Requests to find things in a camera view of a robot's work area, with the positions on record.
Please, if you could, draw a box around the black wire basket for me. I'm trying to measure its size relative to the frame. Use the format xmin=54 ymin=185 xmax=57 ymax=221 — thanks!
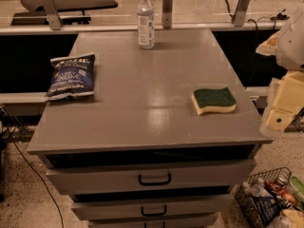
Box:
xmin=235 ymin=167 xmax=293 ymax=228

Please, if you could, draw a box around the clear plastic water bottle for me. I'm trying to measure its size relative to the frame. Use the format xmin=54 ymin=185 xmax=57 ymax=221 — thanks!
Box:
xmin=137 ymin=0 xmax=154 ymax=49

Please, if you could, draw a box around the water bottle in basket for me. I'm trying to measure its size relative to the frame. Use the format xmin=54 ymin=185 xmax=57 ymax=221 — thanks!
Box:
xmin=250 ymin=178 xmax=271 ymax=197

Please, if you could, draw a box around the middle grey drawer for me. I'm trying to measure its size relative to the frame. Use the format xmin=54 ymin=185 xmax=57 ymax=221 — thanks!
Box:
xmin=71 ymin=194 xmax=234 ymax=220

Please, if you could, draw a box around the grey drawer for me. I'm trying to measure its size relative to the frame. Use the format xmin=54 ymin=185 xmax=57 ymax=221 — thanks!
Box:
xmin=47 ymin=159 xmax=257 ymax=195
xmin=71 ymin=194 xmax=234 ymax=220
xmin=88 ymin=213 xmax=218 ymax=228

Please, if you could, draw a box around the top grey drawer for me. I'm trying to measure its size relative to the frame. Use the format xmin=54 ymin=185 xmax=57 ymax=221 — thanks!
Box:
xmin=47 ymin=159 xmax=257 ymax=195

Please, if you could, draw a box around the grey drawer cabinet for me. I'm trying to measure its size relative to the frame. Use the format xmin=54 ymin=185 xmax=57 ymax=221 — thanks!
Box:
xmin=26 ymin=28 xmax=275 ymax=228

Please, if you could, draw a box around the left metal bracket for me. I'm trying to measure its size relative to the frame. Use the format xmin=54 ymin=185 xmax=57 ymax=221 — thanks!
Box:
xmin=41 ymin=0 xmax=62 ymax=30

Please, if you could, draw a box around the red snack packet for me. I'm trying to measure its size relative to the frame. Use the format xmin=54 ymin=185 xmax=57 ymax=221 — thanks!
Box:
xmin=265 ymin=181 xmax=296 ymax=205

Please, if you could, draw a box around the metal bracket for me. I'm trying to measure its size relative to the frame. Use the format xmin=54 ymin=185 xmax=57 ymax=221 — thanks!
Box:
xmin=161 ymin=0 xmax=173 ymax=29
xmin=41 ymin=0 xmax=62 ymax=30
xmin=232 ymin=0 xmax=251 ymax=27

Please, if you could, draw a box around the black floor cable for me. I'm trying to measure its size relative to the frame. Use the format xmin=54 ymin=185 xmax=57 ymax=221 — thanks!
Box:
xmin=2 ymin=123 xmax=66 ymax=228

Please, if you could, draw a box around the right metal bracket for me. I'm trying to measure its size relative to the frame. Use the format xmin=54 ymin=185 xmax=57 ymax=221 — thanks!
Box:
xmin=232 ymin=0 xmax=251 ymax=27

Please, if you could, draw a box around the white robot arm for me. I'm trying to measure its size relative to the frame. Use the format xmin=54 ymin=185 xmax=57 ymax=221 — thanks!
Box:
xmin=256 ymin=4 xmax=304 ymax=131

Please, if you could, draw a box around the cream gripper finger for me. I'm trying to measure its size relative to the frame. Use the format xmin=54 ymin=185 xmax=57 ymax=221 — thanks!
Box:
xmin=256 ymin=31 xmax=280 ymax=56
xmin=265 ymin=109 xmax=295 ymax=132

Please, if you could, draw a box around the green can in basket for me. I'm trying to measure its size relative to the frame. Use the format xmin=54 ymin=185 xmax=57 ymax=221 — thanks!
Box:
xmin=286 ymin=177 xmax=304 ymax=203

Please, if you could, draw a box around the green and yellow sponge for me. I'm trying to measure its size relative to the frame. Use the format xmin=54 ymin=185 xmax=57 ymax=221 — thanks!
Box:
xmin=191 ymin=87 xmax=237 ymax=115

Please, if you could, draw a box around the bottom grey drawer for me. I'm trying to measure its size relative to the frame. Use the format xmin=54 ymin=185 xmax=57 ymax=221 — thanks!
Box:
xmin=88 ymin=213 xmax=218 ymax=228

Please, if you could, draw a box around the blue chip bag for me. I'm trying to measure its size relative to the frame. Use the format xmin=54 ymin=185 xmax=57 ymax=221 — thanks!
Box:
xmin=45 ymin=53 xmax=95 ymax=101

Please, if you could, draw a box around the middle metal bracket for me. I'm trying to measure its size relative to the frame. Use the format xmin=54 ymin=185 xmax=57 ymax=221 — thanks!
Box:
xmin=161 ymin=0 xmax=173 ymax=29

